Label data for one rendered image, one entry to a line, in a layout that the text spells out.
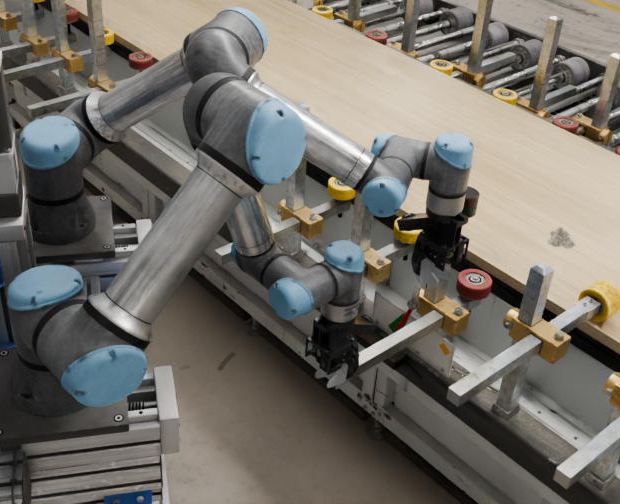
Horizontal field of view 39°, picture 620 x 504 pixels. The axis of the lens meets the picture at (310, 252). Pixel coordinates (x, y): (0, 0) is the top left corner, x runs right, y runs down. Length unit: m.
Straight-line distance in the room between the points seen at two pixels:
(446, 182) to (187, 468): 1.44
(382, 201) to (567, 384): 0.82
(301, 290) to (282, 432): 1.36
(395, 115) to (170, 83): 1.13
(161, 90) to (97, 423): 0.68
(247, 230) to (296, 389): 1.51
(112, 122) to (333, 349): 0.66
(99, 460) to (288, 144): 0.67
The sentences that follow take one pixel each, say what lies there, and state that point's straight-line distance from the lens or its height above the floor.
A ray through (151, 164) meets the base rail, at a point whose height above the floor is 0.70.
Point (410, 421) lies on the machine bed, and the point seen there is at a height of 0.17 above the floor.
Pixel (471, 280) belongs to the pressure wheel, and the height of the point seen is 0.90.
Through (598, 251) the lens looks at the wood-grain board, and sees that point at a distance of 2.31.
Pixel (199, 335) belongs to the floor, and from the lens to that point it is 3.25.
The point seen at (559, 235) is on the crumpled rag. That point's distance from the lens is 2.32.
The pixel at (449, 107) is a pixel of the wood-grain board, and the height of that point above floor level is 0.90.
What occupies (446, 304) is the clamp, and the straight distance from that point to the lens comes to 2.06.
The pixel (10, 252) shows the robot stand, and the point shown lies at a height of 1.20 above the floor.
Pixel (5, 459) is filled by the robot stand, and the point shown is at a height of 0.96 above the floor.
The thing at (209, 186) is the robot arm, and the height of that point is 1.45.
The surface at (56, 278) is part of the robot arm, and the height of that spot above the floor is 1.27.
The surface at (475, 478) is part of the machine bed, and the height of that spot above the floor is 0.17.
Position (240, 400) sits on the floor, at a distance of 3.01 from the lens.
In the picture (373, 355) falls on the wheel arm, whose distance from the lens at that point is 1.91.
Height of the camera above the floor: 2.13
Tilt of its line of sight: 35 degrees down
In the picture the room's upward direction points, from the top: 4 degrees clockwise
